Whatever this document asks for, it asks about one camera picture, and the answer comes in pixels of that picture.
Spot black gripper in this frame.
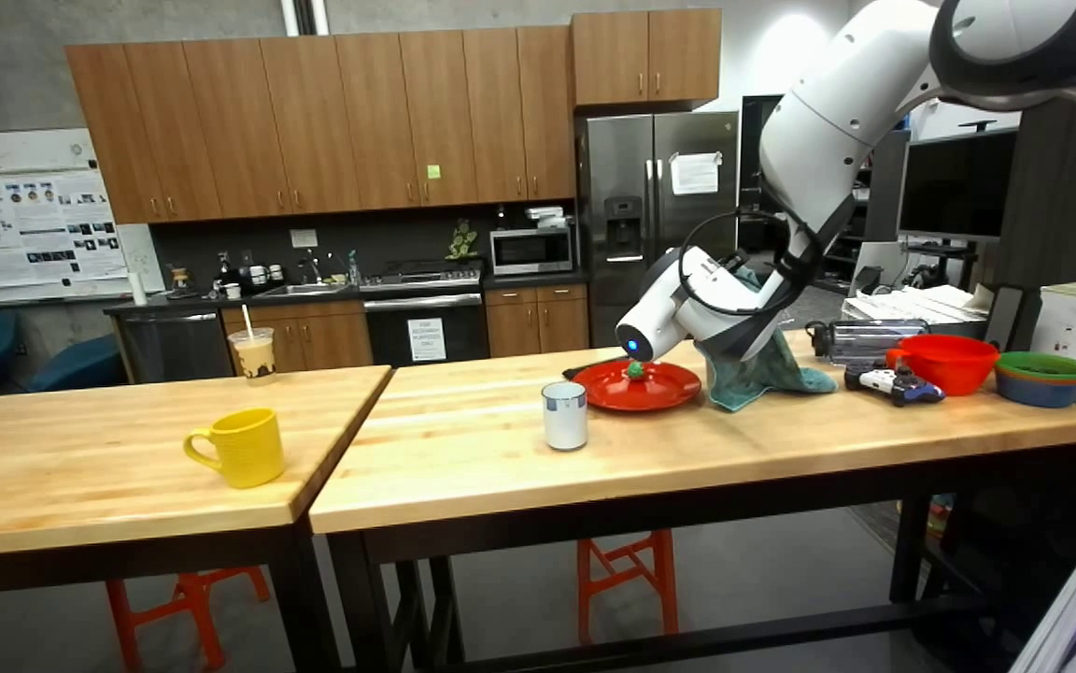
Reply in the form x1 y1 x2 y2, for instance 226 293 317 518
713 319 793 374

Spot iced coffee cup with straw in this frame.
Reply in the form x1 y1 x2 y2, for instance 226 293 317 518
226 297 281 380

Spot red plate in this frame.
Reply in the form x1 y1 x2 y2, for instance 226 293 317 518
572 356 705 417

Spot stack of white papers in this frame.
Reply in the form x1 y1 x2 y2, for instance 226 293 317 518
839 281 997 330

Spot white paper on fridge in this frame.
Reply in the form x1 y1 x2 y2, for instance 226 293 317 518
671 150 724 197

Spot stainless steel fridge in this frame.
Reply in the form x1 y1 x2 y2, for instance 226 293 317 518
576 108 744 346

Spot small white can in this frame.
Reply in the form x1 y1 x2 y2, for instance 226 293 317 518
538 376 595 456

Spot red plastic bowl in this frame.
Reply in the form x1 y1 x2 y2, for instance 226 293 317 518
886 330 1006 400

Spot brown base cabinet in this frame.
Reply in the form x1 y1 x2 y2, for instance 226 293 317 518
482 281 595 360
217 296 378 374

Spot silver microwave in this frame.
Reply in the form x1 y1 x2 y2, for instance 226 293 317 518
486 219 578 281

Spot white item on microwave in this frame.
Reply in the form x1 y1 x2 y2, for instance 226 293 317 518
525 202 576 235

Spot black speaker box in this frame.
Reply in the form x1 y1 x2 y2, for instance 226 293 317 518
984 284 1033 351

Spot orange stool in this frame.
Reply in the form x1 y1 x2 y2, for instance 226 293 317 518
103 560 276 673
572 527 683 646

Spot black monitor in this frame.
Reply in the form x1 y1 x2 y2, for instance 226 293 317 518
896 125 1020 241

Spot green bowl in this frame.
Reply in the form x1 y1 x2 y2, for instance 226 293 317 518
994 346 1076 411

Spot green potted plant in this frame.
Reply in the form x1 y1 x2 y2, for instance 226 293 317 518
440 219 486 266

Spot brown cabinet above fridge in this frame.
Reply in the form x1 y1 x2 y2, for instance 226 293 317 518
567 6 724 108

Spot white paper on oven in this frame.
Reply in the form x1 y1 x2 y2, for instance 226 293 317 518
405 314 454 367

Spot black oven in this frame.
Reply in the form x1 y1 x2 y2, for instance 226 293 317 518
360 286 495 367

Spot white panel with yellow clamp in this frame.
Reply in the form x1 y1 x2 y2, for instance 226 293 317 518
1006 518 1076 673

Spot yellow mug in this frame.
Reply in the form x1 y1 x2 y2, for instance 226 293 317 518
180 403 287 488

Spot black dishwasher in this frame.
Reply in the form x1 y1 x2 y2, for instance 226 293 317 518
106 306 236 386

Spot blue lounge chair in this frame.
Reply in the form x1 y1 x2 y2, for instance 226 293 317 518
28 330 130 390

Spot white poster board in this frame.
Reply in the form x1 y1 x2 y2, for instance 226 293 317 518
0 122 170 311

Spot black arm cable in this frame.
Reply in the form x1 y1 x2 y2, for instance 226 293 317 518
634 197 867 367

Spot wooden table with black frame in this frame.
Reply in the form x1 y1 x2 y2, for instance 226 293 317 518
0 362 398 673
306 325 1076 673

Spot brown wooden wall cabinets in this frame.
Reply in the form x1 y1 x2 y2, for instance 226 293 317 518
65 22 582 224

